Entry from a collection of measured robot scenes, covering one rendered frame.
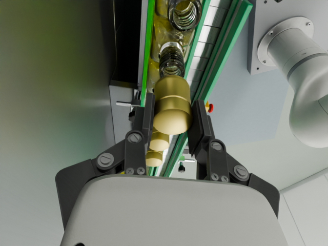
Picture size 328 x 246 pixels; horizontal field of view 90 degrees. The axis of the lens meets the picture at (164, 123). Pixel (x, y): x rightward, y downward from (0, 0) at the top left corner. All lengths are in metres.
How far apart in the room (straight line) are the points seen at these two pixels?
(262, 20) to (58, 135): 0.72
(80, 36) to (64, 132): 0.13
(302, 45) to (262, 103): 0.48
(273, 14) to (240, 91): 0.39
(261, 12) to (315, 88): 0.31
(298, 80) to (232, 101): 0.46
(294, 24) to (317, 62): 0.21
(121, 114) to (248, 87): 0.68
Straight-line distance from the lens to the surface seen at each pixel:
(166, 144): 0.25
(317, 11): 0.85
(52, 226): 0.27
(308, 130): 0.58
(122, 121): 0.66
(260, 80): 1.00
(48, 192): 0.24
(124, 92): 0.56
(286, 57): 0.72
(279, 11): 0.78
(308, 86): 0.64
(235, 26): 0.39
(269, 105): 1.16
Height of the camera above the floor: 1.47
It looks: 41 degrees down
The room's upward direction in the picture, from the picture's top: 179 degrees counter-clockwise
